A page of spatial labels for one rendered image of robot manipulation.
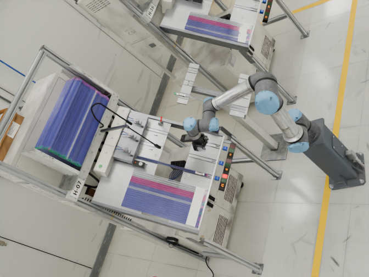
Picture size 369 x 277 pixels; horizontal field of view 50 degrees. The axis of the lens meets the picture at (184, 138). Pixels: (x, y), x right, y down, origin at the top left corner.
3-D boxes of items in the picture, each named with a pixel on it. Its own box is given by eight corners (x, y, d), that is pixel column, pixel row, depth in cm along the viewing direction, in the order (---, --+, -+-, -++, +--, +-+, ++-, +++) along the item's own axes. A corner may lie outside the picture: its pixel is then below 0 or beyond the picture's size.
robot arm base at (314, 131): (320, 120, 240) (312, 112, 234) (320, 141, 232) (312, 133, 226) (297, 126, 249) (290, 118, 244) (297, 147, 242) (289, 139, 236)
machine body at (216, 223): (247, 178, 332) (201, 144, 296) (228, 261, 304) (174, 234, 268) (193, 180, 378) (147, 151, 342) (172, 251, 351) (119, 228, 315)
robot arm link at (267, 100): (310, 131, 229) (272, 73, 193) (312, 153, 220) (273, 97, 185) (290, 137, 235) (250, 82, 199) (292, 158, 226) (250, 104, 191)
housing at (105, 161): (133, 117, 282) (130, 108, 269) (108, 180, 262) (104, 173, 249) (122, 115, 283) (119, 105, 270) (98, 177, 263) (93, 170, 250)
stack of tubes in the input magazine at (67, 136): (110, 98, 259) (77, 75, 244) (80, 167, 239) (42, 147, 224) (100, 100, 268) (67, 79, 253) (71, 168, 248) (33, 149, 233)
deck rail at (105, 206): (199, 232, 246) (199, 230, 241) (198, 235, 245) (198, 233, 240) (93, 202, 255) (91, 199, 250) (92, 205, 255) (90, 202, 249)
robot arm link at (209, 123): (217, 109, 220) (197, 111, 222) (216, 125, 213) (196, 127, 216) (219, 118, 226) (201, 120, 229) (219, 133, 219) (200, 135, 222)
